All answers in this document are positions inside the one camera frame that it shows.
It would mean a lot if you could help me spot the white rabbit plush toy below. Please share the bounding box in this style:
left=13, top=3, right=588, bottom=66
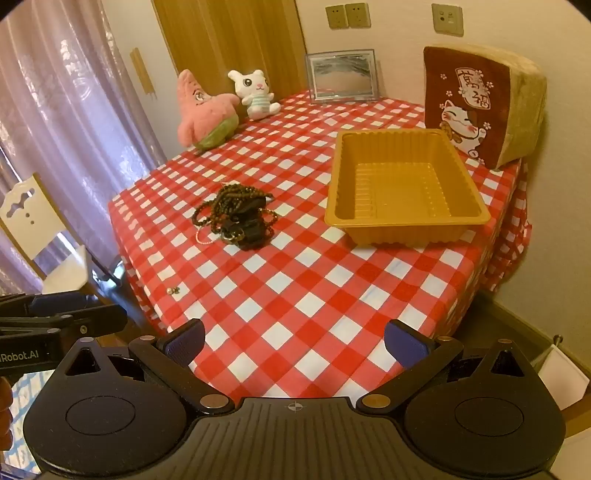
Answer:
left=227, top=69, right=281, bottom=121

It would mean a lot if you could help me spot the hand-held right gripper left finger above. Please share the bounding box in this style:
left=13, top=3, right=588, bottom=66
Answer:
left=55, top=318, right=236, bottom=417

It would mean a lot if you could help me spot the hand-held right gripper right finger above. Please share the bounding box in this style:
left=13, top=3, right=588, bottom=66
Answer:
left=360, top=318, right=537, bottom=419

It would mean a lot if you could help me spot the red white checked tablecloth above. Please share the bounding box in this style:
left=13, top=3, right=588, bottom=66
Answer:
left=108, top=90, right=533, bottom=400

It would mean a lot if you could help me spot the dark brown bead bracelet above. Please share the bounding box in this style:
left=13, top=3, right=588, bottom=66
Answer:
left=215, top=183, right=262, bottom=208

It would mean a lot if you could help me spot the long dark bead necklace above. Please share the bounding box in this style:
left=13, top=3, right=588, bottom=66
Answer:
left=193, top=193, right=278, bottom=241

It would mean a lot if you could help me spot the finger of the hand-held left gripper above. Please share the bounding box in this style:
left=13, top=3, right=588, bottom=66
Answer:
left=0, top=292, right=96, bottom=319
left=0, top=304, right=129, bottom=343

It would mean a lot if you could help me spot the yellow plastic tray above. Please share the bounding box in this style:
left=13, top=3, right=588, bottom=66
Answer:
left=324, top=129, right=491, bottom=247

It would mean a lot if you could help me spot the white box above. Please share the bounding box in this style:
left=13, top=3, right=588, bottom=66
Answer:
left=537, top=344, right=579, bottom=412

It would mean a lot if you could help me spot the sheer purple curtain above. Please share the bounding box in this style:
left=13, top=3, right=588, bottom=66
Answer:
left=0, top=0, right=168, bottom=296

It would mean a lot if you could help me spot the brown lucky cat cushion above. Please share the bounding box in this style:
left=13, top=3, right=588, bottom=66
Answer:
left=423, top=44, right=548, bottom=173

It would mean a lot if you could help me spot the wooden wall strip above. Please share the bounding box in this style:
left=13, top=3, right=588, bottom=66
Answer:
left=130, top=47, right=156, bottom=98

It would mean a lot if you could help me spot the white wooden chair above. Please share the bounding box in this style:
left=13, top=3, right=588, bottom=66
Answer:
left=0, top=173, right=100, bottom=301

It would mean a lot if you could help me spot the beige wall data socket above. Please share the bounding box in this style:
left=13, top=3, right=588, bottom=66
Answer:
left=431, top=3, right=464, bottom=37

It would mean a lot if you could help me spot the blue checked cloth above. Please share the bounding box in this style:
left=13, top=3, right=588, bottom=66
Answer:
left=10, top=369, right=52, bottom=459

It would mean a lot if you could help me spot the black wristwatch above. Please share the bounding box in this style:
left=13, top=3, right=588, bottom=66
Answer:
left=221, top=198, right=274, bottom=251

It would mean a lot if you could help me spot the clear picture frame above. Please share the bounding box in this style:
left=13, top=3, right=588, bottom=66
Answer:
left=305, top=47, right=378, bottom=103

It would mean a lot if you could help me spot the pink starfish plush toy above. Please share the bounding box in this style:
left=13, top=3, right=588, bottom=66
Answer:
left=177, top=69, right=241, bottom=152

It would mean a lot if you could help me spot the wooden door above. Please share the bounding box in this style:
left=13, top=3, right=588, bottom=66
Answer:
left=152, top=0, right=308, bottom=100

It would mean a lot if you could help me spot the person's left hand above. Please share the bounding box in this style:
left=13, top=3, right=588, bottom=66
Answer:
left=0, top=376, right=14, bottom=450

